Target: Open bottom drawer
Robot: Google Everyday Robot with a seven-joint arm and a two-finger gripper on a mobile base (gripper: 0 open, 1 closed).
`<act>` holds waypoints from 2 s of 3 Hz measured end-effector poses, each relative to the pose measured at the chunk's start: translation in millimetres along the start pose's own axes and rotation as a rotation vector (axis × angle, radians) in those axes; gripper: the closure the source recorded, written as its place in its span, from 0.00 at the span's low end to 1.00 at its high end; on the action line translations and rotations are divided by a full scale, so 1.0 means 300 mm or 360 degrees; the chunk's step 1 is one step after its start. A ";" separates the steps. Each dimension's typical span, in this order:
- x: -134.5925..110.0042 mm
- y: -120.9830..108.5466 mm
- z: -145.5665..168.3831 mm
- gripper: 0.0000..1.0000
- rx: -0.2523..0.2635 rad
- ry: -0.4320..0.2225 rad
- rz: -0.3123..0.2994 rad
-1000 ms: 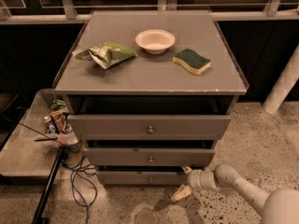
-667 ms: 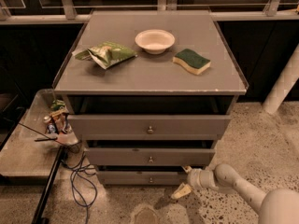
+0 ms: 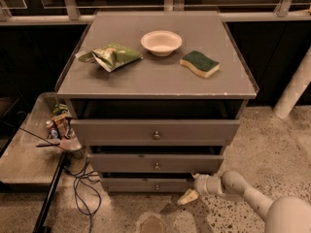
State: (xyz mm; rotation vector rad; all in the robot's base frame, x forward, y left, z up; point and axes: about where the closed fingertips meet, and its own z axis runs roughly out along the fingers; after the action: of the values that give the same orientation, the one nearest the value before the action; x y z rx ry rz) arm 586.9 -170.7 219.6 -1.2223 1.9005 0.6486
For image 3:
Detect clear plastic bin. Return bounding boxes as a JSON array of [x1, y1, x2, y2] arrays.
[[0, 92, 82, 184]]

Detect grey top drawer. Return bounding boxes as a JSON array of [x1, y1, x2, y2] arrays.
[[71, 119, 240, 146]]

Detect green chip bag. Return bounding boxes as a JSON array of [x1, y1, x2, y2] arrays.
[[75, 44, 143, 73]]

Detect green yellow sponge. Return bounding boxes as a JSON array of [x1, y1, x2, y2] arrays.
[[180, 50, 220, 78]]

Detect grey bottom drawer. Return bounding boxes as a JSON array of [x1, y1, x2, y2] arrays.
[[101, 178, 193, 193]]

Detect snack packages in bin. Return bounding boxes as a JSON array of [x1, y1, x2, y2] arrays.
[[52, 104, 75, 140]]

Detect black pole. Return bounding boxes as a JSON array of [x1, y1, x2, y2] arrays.
[[32, 152, 68, 233]]

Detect blue cable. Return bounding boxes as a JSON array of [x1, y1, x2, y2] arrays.
[[63, 157, 103, 233]]

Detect metal window railing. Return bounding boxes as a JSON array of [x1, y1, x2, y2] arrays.
[[0, 0, 311, 25]]

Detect grey middle drawer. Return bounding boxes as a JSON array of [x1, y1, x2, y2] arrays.
[[88, 153, 224, 173]]

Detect grey drawer cabinet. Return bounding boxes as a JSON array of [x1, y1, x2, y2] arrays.
[[56, 11, 258, 180]]

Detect soda can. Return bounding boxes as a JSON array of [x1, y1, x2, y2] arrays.
[[46, 120, 59, 139]]

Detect white bowl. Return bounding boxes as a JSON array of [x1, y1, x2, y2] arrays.
[[141, 30, 183, 57]]

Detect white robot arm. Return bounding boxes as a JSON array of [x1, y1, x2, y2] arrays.
[[179, 103, 311, 233]]

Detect grey drawer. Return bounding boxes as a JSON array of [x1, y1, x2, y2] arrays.
[[71, 119, 240, 146], [101, 178, 193, 193], [88, 153, 224, 173]]

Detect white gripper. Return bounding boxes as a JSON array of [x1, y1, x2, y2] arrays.
[[178, 173, 210, 205]]

